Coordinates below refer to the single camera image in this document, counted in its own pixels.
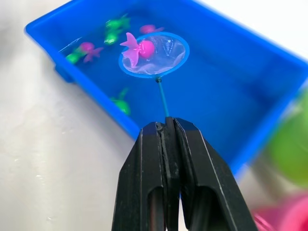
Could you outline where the blue plastic tub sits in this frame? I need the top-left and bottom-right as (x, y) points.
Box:
(24, 0), (308, 180)

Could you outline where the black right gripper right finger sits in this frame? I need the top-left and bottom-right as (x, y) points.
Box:
(165, 116), (258, 231)

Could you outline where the green plastic bucket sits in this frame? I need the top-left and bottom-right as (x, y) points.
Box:
(264, 87), (308, 187)

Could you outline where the pink toy fish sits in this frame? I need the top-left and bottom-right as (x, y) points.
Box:
(80, 42), (104, 63)
(139, 24), (165, 35)
(119, 32), (155, 68)

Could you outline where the green toy fish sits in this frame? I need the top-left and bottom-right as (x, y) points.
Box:
(110, 87), (132, 116)
(103, 13), (131, 46)
(65, 47), (85, 64)

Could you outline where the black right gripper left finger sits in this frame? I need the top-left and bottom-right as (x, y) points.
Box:
(111, 121), (169, 231)

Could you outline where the pink plastic bucket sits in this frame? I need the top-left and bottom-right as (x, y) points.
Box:
(251, 196), (308, 231)

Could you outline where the small blue fishing net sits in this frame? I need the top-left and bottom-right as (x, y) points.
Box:
(118, 31), (190, 117)

